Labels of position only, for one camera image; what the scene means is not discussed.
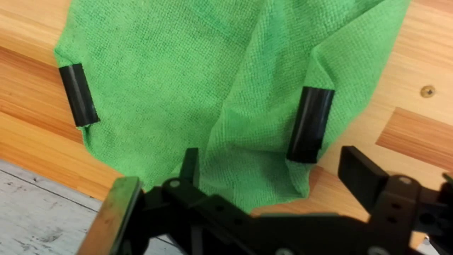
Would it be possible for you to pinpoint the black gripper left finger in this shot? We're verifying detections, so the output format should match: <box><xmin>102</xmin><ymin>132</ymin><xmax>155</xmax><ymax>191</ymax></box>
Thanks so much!
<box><xmin>60</xmin><ymin>64</ymin><xmax>99</xmax><ymax>128</ymax></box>

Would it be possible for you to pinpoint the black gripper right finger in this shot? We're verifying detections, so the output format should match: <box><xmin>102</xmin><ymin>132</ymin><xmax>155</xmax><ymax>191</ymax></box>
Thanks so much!
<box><xmin>286</xmin><ymin>86</ymin><xmax>334</xmax><ymax>164</ymax></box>

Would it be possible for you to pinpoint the green towel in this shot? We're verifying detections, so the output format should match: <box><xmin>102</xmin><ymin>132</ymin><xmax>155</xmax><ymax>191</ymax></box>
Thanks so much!
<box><xmin>54</xmin><ymin>0</ymin><xmax>411</xmax><ymax>211</ymax></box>

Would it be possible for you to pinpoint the wooden counter cabinet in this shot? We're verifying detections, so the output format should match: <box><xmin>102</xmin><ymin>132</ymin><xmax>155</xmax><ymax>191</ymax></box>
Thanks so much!
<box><xmin>0</xmin><ymin>0</ymin><xmax>453</xmax><ymax>213</ymax></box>

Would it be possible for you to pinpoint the grey plank backsplash panel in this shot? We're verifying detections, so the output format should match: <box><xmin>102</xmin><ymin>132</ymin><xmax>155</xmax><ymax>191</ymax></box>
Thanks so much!
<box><xmin>0</xmin><ymin>160</ymin><xmax>186</xmax><ymax>255</ymax></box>

